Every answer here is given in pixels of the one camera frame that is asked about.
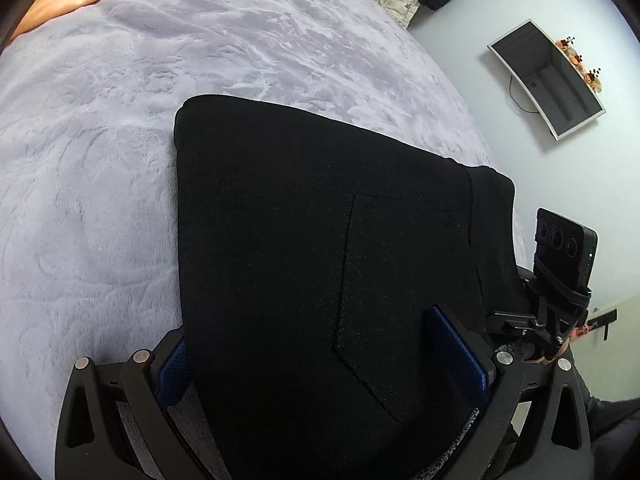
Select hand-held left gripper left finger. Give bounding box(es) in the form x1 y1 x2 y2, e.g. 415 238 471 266
55 327 212 480

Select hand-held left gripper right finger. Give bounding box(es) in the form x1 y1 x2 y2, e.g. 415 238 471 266
425 303 594 480

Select black pants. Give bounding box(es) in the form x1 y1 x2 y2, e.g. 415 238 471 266
172 94 531 480

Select grey floral bed sheet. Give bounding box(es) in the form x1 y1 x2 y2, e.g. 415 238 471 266
112 342 533 480

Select person's grey trouser leg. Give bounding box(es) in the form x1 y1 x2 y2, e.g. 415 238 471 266
567 357 640 480

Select artificial flower decoration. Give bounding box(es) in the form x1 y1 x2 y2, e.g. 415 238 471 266
555 36 604 93

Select lavender plush blanket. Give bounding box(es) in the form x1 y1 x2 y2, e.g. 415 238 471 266
0 0 526 480

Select black wall bracket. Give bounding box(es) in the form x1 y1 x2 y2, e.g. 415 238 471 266
587 309 619 342

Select black screen cable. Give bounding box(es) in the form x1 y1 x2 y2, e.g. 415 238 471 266
509 74 538 114

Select wall-mounted flat screen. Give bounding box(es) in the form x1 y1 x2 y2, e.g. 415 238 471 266
487 19 607 142

